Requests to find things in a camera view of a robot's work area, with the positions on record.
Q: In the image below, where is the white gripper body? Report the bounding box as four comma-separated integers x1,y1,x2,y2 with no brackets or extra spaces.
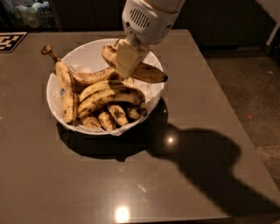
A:
122,0,179,53

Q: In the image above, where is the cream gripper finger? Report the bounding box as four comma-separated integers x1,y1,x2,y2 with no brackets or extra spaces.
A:
115,39,141,78

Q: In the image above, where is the spotted banana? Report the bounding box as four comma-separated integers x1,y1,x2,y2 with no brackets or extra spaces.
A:
101,44,168,83

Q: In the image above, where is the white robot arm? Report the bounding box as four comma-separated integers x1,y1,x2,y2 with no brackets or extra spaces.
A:
115,0,185,78

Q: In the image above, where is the lower curved banana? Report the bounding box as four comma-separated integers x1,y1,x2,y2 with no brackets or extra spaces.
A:
78,87,145,118

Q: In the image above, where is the curved banana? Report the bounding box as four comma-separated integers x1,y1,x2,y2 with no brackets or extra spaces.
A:
78,87,145,118
78,80,146,117

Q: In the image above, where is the curved banana right side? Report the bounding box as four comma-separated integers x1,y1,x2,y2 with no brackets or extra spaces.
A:
78,80,146,117

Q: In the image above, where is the white bowl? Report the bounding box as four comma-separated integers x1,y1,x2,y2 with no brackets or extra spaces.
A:
45,38,165,137

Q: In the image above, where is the small banana stub right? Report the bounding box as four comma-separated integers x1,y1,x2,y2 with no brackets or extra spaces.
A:
126,104,143,120

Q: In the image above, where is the short banana bottom middle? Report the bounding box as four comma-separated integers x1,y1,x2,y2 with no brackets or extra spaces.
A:
108,104,129,126

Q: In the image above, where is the short banana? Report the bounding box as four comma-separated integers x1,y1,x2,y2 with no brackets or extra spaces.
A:
80,115,102,129
98,110,116,131
108,104,129,126

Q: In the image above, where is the short banana bottom centre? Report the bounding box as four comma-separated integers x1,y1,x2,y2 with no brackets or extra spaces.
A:
98,110,116,131

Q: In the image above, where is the long banana with sticker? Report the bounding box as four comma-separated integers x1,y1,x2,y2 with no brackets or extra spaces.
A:
41,45,79,124

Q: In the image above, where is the short banana bottom left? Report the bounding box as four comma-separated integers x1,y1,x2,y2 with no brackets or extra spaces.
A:
80,115,102,129

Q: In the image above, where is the white paper towel liner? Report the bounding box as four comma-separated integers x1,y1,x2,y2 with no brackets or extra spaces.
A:
110,52,163,137

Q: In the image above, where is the white plastic jugs background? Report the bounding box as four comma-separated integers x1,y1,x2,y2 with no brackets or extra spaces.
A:
14,0,54,29

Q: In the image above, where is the black white fiducial marker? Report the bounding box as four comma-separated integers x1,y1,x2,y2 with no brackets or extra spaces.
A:
0,32,26,53

